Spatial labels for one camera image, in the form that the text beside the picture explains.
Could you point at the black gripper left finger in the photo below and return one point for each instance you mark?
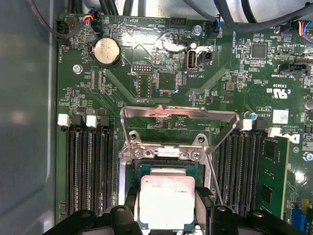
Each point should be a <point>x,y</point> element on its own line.
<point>85,222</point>

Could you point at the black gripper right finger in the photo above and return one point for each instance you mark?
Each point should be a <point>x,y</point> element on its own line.
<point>225,222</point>

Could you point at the silver CPU green edge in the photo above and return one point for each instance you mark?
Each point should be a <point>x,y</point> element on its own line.
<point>168,200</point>

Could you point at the CPU socket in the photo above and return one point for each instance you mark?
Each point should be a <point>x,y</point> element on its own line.
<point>127,176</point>

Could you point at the black RAM slot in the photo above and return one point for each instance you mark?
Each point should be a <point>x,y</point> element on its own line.
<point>109,171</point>
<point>225,176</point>
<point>84,171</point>
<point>238,176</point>
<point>252,176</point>
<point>71,171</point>
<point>97,171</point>

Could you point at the green RAM stick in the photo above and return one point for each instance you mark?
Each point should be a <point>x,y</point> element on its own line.
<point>274,176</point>

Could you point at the blue expansion slot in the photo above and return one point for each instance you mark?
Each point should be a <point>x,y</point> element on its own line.
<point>299,220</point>

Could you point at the black PC case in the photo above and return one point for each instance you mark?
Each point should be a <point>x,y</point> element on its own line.
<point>24,122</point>

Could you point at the metal socket cover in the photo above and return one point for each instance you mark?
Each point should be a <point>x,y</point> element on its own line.
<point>181,111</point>

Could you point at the green motherboard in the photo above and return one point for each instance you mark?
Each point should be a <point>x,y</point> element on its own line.
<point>207,85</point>

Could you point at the internal USB port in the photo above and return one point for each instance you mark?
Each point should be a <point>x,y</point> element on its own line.
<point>192,60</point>

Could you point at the silver coin battery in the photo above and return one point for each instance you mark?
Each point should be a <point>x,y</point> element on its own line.
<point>107,51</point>

